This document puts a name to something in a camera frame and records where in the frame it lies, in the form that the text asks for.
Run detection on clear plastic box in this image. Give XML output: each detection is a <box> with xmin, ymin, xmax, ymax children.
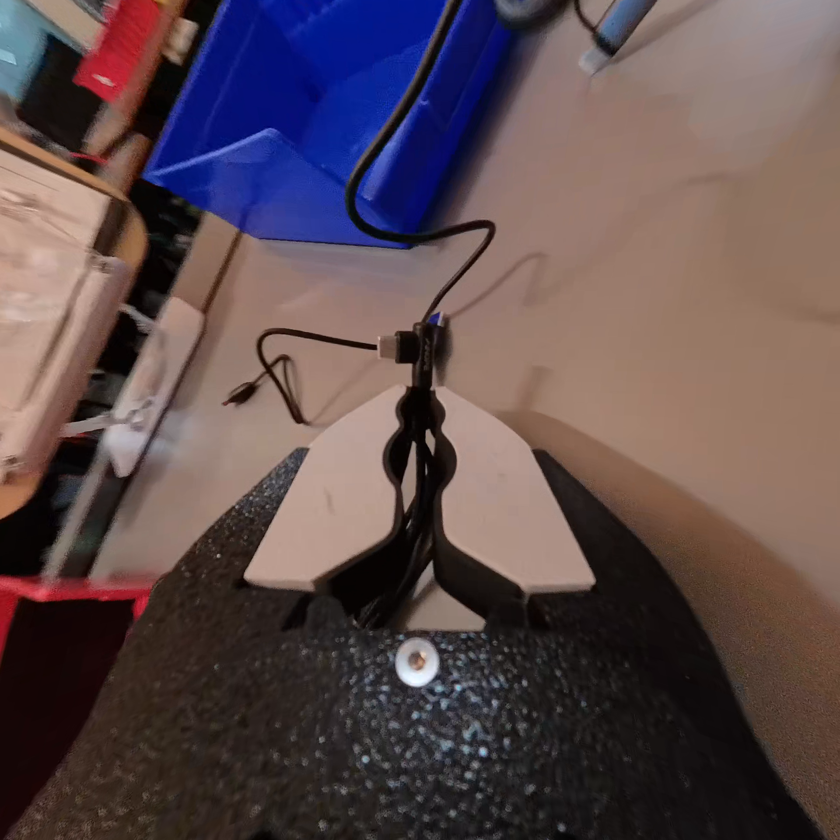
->
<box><xmin>0</xmin><ymin>164</ymin><xmax>132</xmax><ymax>487</ymax></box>

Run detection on red plastic bin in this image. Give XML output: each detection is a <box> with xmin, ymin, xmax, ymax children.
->
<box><xmin>0</xmin><ymin>574</ymin><xmax>158</xmax><ymax>808</ymax></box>

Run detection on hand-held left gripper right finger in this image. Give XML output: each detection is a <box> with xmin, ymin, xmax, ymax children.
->
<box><xmin>430</xmin><ymin>386</ymin><xmax>597</xmax><ymax>624</ymax></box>

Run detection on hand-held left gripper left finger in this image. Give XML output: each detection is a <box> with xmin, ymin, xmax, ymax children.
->
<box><xmin>244</xmin><ymin>385</ymin><xmax>411</xmax><ymax>595</ymax></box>

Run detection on thin black cable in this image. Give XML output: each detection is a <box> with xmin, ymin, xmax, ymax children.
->
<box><xmin>223</xmin><ymin>328</ymin><xmax>382</xmax><ymax>426</ymax></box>

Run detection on thick black USB cable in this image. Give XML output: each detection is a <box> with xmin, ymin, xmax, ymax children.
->
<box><xmin>346</xmin><ymin>0</ymin><xmax>497</xmax><ymax>631</ymax></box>

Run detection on white power strip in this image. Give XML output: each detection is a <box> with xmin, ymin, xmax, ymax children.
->
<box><xmin>108</xmin><ymin>297</ymin><xmax>204</xmax><ymax>479</ymax></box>

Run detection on light blue marker pen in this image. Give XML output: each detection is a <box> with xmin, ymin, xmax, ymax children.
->
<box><xmin>577</xmin><ymin>0</ymin><xmax>657</xmax><ymax>76</ymax></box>

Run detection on blue plastic bin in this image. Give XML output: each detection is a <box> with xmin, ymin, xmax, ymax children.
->
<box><xmin>141</xmin><ymin>0</ymin><xmax>519</xmax><ymax>249</ymax></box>

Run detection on grey desk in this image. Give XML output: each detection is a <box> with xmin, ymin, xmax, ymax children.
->
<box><xmin>42</xmin><ymin>0</ymin><xmax>840</xmax><ymax>821</ymax></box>

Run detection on red box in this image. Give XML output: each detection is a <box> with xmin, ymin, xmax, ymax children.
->
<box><xmin>72</xmin><ymin>0</ymin><xmax>165</xmax><ymax>102</ymax></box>

